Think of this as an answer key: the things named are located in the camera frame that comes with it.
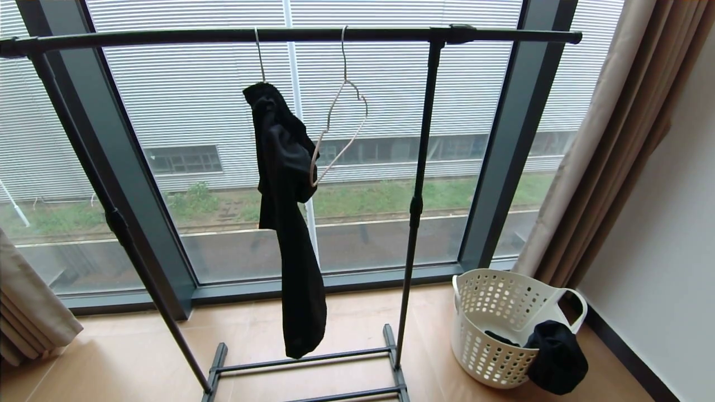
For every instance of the black shorts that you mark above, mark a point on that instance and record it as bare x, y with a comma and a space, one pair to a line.
290, 223

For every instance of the pink clothes hanger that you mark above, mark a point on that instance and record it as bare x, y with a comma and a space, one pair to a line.
344, 61
260, 56

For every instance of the black garment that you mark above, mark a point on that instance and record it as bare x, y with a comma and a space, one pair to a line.
558, 357

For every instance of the white laundry basket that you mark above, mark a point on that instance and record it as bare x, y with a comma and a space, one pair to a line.
503, 301

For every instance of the black clothes rack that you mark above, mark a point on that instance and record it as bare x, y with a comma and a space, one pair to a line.
223, 36

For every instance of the window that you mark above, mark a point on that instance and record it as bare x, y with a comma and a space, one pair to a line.
391, 84

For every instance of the beige curtain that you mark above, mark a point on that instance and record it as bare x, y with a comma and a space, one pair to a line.
28, 312
614, 139

